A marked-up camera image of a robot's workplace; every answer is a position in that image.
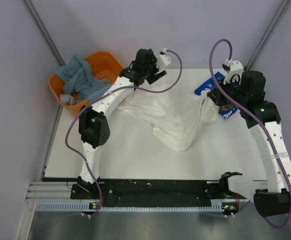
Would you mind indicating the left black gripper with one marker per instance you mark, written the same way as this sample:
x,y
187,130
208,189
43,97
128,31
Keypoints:
x,y
154,77

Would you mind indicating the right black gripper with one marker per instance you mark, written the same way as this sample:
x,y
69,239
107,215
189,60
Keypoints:
x,y
215,93

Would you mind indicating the white t shirt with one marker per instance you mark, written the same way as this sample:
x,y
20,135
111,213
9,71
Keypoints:
x,y
177,118

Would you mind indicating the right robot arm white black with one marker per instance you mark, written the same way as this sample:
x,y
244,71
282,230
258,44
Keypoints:
x,y
273,196

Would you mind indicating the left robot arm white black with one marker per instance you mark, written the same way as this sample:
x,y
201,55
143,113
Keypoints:
x,y
93,122

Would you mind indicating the blue folded t shirt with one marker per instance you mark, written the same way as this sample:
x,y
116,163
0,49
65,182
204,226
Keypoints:
x,y
226,111

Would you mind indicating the orange plastic basket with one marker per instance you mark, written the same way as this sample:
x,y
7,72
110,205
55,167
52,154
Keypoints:
x,y
103,64

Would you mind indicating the teal grey t shirt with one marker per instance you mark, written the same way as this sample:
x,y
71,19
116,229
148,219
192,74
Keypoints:
x,y
78,79

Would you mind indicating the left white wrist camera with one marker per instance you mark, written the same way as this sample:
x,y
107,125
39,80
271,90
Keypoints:
x,y
163,59

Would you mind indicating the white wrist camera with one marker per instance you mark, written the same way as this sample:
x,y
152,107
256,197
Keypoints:
x,y
163,59
234,70

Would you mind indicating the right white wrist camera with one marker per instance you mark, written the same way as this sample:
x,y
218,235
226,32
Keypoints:
x,y
234,70

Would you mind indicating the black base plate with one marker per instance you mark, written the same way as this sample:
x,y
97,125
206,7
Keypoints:
x,y
152,193

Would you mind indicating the aluminium frame rail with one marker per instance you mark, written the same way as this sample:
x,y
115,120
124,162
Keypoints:
x,y
49,191

